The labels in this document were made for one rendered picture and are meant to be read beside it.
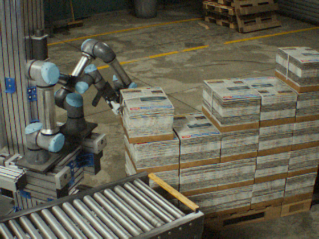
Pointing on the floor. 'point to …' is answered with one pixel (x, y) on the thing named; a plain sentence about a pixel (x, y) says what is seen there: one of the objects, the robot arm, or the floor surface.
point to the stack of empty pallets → (225, 12)
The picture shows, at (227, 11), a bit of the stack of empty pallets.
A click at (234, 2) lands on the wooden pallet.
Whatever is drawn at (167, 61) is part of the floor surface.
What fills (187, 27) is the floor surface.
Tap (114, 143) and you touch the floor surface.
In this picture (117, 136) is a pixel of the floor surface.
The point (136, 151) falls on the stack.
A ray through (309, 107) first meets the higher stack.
